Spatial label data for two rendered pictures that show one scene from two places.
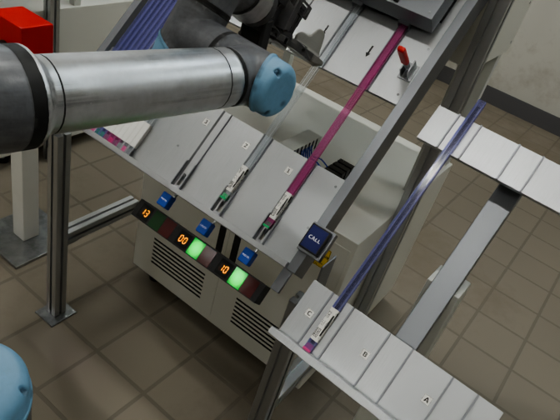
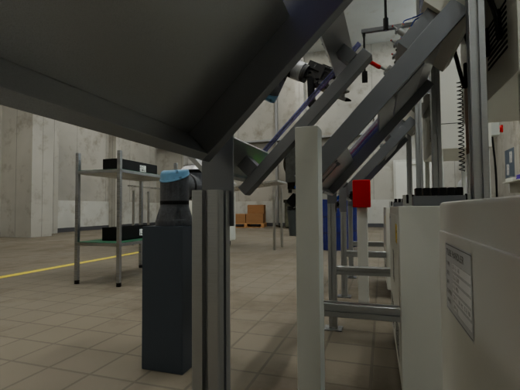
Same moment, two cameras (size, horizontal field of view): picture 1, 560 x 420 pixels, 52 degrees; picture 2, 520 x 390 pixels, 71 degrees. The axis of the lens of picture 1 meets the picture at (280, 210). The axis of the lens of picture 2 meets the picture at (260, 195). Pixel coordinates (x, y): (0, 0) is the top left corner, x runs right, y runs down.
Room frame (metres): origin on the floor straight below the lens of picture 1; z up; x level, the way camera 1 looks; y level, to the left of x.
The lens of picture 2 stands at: (0.50, -1.24, 0.61)
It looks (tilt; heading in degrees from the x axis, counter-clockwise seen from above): 2 degrees up; 81
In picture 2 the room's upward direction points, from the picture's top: straight up
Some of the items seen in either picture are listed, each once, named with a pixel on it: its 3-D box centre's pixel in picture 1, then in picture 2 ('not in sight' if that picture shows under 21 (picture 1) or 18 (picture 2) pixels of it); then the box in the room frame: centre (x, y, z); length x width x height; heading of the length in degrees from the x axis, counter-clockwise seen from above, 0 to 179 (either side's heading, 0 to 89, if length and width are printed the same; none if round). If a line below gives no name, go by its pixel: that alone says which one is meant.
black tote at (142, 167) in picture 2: not in sight; (131, 168); (-0.16, 2.33, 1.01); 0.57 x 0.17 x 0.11; 64
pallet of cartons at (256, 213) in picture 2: not in sight; (247, 216); (2.00, 11.18, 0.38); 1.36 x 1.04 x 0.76; 153
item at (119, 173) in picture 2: not in sight; (131, 217); (-0.16, 2.33, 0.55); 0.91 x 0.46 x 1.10; 64
